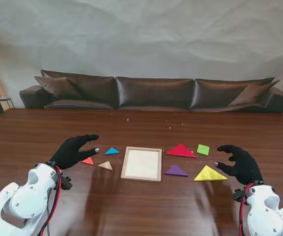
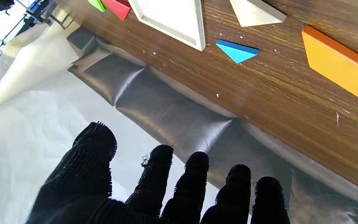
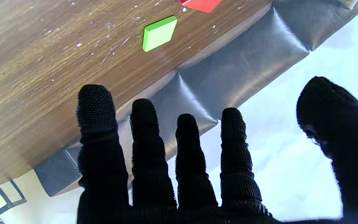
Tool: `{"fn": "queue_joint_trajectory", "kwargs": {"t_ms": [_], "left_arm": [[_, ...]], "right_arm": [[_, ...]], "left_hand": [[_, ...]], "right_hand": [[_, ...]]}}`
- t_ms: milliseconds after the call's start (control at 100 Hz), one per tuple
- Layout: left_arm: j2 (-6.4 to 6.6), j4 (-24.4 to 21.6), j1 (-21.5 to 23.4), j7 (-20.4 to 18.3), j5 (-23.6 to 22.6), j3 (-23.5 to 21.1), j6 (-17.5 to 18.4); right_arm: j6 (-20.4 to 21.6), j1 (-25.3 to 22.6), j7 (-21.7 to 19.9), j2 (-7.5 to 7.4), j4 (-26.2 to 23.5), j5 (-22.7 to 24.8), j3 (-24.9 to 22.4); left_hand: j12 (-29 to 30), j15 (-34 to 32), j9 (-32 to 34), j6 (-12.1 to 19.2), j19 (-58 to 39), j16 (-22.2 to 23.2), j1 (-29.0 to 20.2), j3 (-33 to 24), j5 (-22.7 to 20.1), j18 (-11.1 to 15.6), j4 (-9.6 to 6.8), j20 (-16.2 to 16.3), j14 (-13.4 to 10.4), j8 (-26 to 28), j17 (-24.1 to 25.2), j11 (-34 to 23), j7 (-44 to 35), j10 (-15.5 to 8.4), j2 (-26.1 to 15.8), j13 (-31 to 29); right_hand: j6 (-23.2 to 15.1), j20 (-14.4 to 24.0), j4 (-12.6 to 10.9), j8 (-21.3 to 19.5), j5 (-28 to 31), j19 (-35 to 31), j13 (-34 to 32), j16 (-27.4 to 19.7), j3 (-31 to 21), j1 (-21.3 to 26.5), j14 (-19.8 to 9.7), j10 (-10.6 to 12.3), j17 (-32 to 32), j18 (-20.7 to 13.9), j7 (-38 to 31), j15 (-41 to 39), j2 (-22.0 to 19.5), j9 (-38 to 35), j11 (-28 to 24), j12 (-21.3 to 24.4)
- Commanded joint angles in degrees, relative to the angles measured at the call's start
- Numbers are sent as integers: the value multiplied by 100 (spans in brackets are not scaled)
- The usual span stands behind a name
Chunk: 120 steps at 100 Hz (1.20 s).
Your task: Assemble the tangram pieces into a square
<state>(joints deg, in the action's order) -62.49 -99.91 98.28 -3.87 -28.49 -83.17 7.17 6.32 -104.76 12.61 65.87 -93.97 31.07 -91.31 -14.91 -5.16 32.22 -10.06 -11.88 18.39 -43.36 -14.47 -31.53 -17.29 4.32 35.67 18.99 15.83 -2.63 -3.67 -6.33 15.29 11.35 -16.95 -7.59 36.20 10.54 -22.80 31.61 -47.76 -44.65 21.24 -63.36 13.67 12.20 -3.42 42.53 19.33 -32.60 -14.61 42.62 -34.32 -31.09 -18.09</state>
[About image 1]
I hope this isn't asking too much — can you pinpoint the natural wood tangram triangle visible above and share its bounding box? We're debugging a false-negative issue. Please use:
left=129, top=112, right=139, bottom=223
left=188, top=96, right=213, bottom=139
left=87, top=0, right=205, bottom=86
left=97, top=161, right=114, bottom=171

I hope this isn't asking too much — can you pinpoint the brown sofa cushion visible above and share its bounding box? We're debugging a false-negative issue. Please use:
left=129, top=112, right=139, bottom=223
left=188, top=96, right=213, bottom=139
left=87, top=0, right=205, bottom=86
left=34, top=76, right=83, bottom=100
left=227, top=80, right=281, bottom=107

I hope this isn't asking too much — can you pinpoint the square wooden tangram tray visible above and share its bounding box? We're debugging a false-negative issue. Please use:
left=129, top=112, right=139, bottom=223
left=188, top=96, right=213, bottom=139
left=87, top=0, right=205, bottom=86
left=120, top=146, right=162, bottom=183

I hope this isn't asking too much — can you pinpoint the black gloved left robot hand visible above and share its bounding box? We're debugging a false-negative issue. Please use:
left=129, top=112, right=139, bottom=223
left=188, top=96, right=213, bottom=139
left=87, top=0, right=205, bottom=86
left=50, top=134, right=100, bottom=170

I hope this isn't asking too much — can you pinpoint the dark brown leather sofa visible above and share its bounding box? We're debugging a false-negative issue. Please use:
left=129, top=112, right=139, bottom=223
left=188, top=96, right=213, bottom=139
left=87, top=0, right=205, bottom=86
left=19, top=69, right=283, bottom=114

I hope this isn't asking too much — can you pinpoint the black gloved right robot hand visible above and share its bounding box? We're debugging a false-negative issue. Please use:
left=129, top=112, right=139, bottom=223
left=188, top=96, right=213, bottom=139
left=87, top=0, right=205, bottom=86
left=215, top=145, right=264, bottom=185

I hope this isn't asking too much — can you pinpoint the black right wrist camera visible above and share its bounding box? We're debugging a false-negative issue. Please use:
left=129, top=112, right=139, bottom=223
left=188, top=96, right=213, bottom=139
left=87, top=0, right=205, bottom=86
left=231, top=187, right=247, bottom=203

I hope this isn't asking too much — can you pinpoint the small side table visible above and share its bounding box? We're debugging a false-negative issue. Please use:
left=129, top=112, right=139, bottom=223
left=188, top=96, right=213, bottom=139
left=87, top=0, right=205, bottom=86
left=0, top=92, right=16, bottom=110

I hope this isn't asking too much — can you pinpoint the small blue tangram triangle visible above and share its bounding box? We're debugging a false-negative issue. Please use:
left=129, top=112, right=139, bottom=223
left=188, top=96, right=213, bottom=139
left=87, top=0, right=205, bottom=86
left=104, top=147, right=120, bottom=156

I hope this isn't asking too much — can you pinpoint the large red tangram triangle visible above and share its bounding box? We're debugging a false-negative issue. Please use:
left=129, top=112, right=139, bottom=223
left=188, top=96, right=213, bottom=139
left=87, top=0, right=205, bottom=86
left=165, top=144, right=197, bottom=158

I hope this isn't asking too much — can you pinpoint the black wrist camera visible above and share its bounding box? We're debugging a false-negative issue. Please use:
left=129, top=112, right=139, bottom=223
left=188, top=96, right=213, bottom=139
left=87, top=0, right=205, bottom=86
left=231, top=187, right=247, bottom=203
left=57, top=176, right=73, bottom=191

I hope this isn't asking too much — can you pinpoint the green tangram square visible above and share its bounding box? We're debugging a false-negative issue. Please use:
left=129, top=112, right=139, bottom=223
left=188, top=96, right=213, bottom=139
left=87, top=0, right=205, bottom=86
left=196, top=144, right=211, bottom=157

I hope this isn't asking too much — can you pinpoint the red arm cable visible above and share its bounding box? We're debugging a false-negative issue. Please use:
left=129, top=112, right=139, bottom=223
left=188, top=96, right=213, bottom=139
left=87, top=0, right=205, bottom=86
left=39, top=167, right=63, bottom=236
left=238, top=183, right=254, bottom=236

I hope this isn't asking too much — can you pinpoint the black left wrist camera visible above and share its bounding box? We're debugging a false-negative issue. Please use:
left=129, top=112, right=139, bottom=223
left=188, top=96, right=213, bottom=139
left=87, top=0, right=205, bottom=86
left=57, top=176, right=73, bottom=191

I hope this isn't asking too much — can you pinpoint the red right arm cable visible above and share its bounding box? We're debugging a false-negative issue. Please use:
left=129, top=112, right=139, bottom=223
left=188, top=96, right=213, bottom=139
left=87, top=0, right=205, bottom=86
left=238, top=183, right=254, bottom=236

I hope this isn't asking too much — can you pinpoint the large yellow tangram triangle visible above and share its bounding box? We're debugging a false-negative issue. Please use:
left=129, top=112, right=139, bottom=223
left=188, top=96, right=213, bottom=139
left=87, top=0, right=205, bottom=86
left=193, top=165, right=228, bottom=182

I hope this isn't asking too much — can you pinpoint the purple tangram triangle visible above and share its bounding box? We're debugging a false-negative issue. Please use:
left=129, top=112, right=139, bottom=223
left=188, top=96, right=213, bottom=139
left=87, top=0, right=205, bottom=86
left=164, top=164, right=189, bottom=177

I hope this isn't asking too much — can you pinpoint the red left arm cable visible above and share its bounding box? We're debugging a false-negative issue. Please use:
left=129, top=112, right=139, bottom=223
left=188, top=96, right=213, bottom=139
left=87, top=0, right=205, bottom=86
left=39, top=167, right=63, bottom=236

